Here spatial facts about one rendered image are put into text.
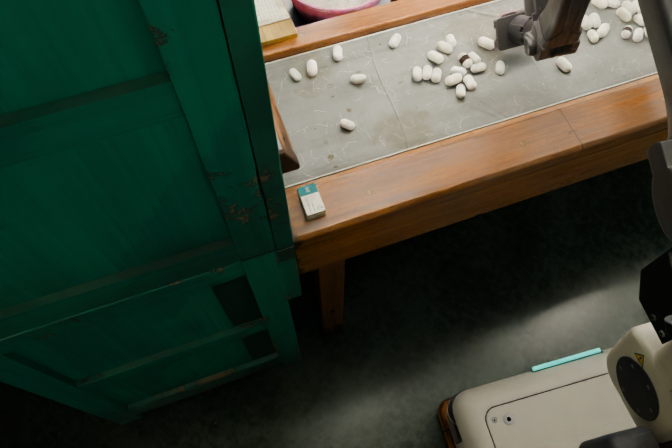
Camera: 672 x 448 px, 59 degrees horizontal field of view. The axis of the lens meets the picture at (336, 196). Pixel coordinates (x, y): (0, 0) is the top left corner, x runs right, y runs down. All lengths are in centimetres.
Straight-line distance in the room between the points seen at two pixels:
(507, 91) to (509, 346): 83
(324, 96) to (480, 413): 81
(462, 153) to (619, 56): 45
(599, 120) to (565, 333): 81
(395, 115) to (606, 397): 84
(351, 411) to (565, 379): 58
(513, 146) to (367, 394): 87
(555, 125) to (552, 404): 67
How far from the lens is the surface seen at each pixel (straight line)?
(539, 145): 120
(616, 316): 198
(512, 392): 153
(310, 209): 105
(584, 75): 137
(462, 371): 180
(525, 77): 133
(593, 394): 159
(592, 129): 126
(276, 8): 134
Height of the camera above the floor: 173
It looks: 63 degrees down
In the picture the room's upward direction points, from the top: straight up
